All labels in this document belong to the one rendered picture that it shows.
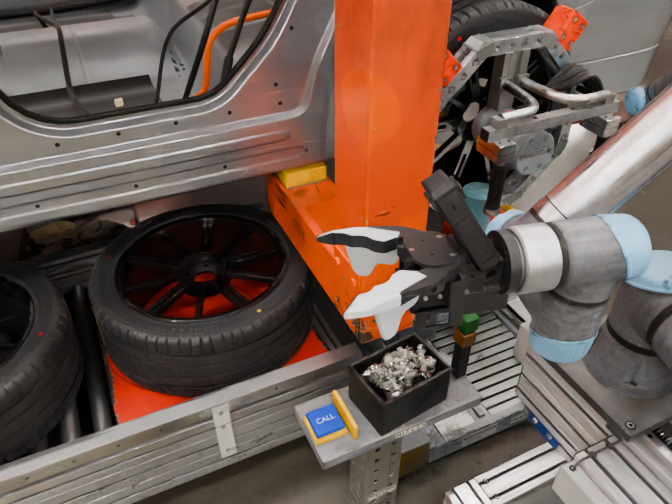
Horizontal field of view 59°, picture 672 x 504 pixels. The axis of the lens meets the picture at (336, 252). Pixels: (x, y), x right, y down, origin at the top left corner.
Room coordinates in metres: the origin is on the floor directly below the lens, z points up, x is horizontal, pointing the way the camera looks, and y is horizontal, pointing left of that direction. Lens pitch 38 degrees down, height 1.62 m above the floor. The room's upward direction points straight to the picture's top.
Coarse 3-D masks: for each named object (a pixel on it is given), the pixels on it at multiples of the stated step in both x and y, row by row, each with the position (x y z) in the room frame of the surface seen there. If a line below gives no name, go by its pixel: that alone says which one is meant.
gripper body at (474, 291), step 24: (408, 240) 0.51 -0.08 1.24; (432, 240) 0.50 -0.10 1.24; (456, 240) 0.50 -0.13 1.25; (504, 240) 0.50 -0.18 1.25; (408, 264) 0.47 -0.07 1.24; (432, 264) 0.46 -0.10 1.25; (456, 264) 0.46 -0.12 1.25; (504, 264) 0.49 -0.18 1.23; (456, 288) 0.46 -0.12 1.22; (480, 288) 0.48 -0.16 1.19; (504, 288) 0.48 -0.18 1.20; (432, 312) 0.45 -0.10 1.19; (456, 312) 0.45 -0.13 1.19
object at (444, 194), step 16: (432, 176) 0.51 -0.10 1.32; (448, 176) 0.51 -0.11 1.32; (432, 192) 0.48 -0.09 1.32; (448, 192) 0.48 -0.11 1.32; (432, 208) 0.49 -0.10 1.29; (448, 208) 0.48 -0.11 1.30; (464, 208) 0.48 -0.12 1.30; (448, 224) 0.51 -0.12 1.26; (464, 224) 0.48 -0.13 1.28; (464, 240) 0.47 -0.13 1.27; (480, 240) 0.48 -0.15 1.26; (480, 256) 0.47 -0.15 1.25; (496, 256) 0.48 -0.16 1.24
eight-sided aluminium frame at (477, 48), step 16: (496, 32) 1.58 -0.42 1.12; (512, 32) 1.59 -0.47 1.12; (528, 32) 1.58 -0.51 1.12; (544, 32) 1.58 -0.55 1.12; (464, 48) 1.53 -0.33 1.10; (480, 48) 1.50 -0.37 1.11; (496, 48) 1.53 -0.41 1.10; (512, 48) 1.54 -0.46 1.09; (544, 48) 1.60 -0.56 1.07; (560, 48) 1.61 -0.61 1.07; (464, 64) 1.48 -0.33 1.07; (480, 64) 1.50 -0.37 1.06; (560, 64) 1.62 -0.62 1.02; (464, 80) 1.48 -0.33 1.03; (448, 96) 1.46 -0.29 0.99; (560, 128) 1.65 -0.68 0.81; (560, 144) 1.65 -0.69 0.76; (512, 176) 1.64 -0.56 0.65; (528, 176) 1.61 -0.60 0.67; (512, 192) 1.59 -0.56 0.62
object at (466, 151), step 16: (528, 64) 1.71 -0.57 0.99; (544, 64) 1.71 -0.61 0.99; (544, 80) 1.74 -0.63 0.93; (464, 96) 1.65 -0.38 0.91; (480, 96) 1.64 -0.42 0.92; (544, 112) 1.73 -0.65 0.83; (448, 128) 1.60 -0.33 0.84; (448, 144) 1.60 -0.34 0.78; (464, 144) 1.63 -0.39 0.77; (448, 160) 1.80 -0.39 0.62; (464, 160) 1.63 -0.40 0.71; (480, 160) 1.76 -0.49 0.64; (464, 176) 1.70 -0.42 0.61; (480, 176) 1.69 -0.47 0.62
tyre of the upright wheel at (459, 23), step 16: (464, 0) 1.68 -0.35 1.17; (480, 0) 1.67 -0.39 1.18; (496, 0) 1.66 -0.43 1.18; (512, 0) 1.67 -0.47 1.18; (464, 16) 1.59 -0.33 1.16; (480, 16) 1.60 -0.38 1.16; (496, 16) 1.62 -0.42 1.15; (512, 16) 1.64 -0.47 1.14; (528, 16) 1.66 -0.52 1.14; (544, 16) 1.69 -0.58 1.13; (448, 32) 1.56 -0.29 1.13; (464, 32) 1.57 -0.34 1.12; (480, 32) 1.60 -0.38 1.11; (448, 48) 1.56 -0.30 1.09
